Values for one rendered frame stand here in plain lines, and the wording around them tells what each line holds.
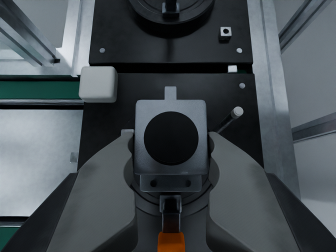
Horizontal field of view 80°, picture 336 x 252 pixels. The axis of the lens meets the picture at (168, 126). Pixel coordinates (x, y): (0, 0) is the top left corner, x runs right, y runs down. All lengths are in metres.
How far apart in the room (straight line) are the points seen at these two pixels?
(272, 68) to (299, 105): 0.14
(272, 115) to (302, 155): 0.14
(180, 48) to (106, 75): 0.11
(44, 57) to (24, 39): 0.04
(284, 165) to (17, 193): 0.39
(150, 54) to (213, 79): 0.10
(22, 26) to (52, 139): 0.16
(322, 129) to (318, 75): 0.22
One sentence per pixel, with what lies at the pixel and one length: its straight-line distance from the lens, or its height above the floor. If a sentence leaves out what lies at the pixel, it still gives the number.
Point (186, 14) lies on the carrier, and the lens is 0.33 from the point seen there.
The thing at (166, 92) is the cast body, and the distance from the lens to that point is 0.17.
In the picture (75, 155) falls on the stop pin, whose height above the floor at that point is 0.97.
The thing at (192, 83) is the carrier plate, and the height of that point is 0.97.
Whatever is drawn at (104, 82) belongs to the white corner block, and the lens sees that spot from 0.28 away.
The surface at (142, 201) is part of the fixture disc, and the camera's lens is 0.25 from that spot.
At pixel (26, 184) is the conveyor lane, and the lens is 0.38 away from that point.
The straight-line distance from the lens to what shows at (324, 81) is 0.52.
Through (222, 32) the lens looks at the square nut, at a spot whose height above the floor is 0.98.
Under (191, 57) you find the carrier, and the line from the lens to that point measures 0.31.
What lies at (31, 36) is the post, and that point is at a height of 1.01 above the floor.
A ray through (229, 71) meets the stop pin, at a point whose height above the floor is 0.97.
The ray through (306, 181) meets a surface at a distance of 0.45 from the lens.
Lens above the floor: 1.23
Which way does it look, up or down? 77 degrees down
